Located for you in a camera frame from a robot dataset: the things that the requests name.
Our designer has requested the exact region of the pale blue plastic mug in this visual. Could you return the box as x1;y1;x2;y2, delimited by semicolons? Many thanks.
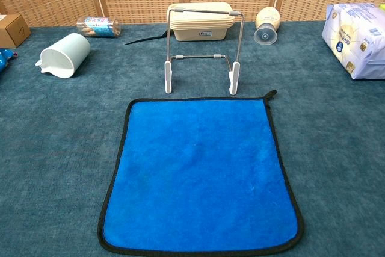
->
35;33;91;79

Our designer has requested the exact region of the blue cloth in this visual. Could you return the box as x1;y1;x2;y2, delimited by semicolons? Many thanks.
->
97;89;304;255

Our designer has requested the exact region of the beige plastic lunch box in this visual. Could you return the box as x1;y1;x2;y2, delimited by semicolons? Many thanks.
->
167;2;237;42

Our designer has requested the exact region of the white and blue wipes pack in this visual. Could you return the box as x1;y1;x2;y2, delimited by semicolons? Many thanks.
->
321;2;385;81

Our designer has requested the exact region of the clear jar with blue label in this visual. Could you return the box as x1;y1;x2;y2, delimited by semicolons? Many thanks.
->
76;16;122;38

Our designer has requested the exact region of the blue snack bag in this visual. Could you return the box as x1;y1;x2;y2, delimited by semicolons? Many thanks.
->
0;48;18;82

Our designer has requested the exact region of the mayonnaise squeeze bottle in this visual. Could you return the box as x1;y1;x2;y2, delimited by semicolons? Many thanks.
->
253;6;282;46

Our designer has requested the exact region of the small metal rack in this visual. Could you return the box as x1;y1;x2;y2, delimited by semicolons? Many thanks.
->
164;6;244;96

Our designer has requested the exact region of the brown cardboard box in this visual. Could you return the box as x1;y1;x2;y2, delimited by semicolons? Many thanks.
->
0;14;32;49

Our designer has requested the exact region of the grey spoon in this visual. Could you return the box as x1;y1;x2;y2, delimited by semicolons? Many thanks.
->
123;29;169;46

